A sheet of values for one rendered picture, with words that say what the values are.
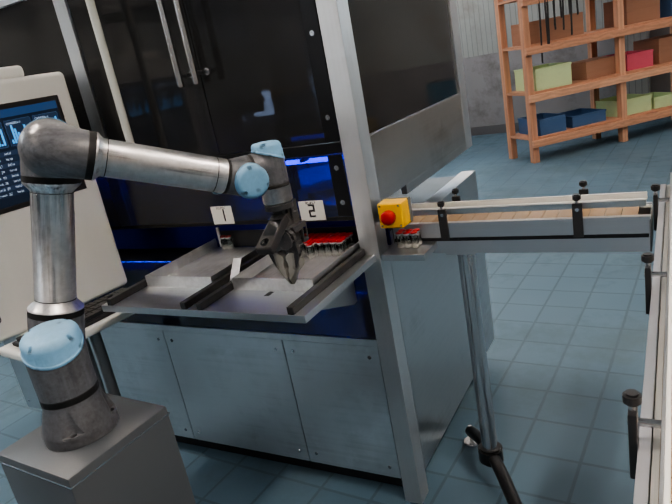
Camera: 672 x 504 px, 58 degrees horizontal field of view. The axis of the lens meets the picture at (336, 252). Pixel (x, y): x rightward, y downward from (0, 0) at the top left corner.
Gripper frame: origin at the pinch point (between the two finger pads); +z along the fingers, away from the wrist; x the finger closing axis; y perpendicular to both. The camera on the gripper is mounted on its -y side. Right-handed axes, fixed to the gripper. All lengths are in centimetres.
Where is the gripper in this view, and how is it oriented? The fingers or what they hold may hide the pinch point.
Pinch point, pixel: (290, 280)
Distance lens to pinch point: 154.9
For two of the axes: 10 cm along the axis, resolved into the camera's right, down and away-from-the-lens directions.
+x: -8.7, 0.1, 5.0
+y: 4.6, -3.5, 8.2
